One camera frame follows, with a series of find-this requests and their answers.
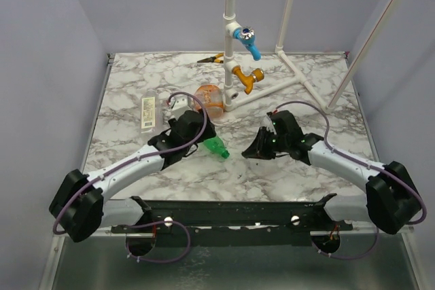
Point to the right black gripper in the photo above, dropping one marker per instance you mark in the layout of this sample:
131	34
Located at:
266	142

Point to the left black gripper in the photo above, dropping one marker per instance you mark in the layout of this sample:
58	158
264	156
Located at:
209	132

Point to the green plastic bottle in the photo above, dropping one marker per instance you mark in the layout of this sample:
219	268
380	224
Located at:
216	145

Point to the orange label tea bottle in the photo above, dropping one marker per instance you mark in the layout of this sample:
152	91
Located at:
212	99

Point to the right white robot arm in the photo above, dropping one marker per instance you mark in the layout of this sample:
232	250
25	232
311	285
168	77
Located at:
389	199

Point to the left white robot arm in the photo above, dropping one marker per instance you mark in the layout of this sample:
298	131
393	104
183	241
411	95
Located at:
79	204

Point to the clear square water bottle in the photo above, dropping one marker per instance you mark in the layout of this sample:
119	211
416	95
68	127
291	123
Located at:
151	119

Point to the brass yellow faucet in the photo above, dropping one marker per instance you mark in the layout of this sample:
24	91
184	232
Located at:
248	80

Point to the blue plastic faucet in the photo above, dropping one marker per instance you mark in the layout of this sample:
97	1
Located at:
246	35

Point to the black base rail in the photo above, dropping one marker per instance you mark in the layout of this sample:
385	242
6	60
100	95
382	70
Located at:
233	224

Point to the yellow handled pliers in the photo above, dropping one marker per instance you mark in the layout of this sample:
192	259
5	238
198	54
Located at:
218	58

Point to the white PVC pipe frame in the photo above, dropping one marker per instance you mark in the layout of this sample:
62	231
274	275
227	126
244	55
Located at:
280	71

